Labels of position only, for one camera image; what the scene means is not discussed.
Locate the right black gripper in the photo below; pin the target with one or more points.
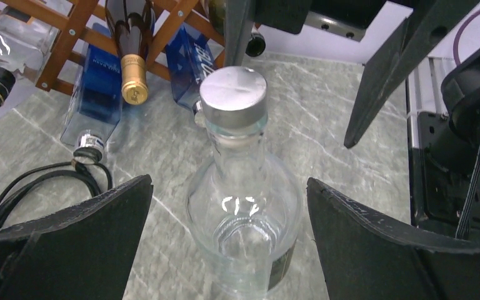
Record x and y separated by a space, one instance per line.
327 12

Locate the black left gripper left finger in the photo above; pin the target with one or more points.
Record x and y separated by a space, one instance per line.
85 251

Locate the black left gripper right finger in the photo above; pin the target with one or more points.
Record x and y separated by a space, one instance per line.
365 254

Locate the clear bottle white cap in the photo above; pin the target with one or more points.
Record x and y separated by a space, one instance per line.
243 204

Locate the green wine bottle silver foil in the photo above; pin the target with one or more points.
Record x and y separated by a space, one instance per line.
234 20

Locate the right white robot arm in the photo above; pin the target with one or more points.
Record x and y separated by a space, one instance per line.
444 147

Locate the front blue Blue Dash bottle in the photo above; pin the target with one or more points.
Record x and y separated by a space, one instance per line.
190 61

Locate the rear blue square bottle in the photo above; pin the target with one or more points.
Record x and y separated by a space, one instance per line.
96 104

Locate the brown wooden wine rack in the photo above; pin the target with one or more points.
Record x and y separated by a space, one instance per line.
73 27

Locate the brown bottle gold foil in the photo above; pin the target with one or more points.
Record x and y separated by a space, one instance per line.
131 24

